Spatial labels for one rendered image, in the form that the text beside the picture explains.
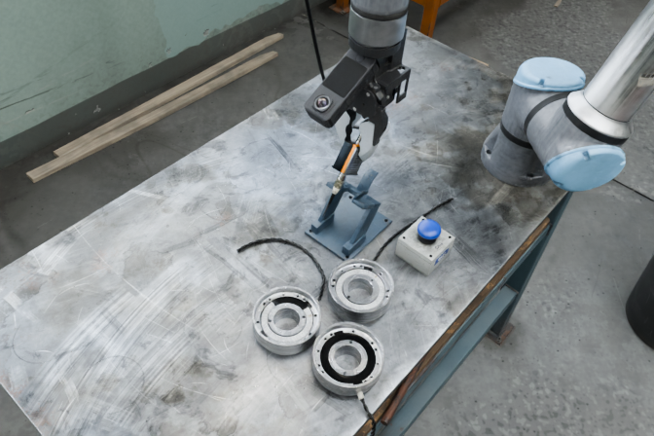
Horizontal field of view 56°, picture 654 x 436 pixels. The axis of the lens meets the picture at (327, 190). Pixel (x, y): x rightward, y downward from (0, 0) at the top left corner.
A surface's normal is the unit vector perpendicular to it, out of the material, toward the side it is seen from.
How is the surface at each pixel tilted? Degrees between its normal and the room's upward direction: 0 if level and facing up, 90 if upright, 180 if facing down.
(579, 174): 97
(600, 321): 0
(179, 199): 0
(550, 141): 75
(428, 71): 0
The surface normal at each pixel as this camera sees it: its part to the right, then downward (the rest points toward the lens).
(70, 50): 0.74, 0.51
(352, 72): -0.23, -0.33
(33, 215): 0.06, -0.69
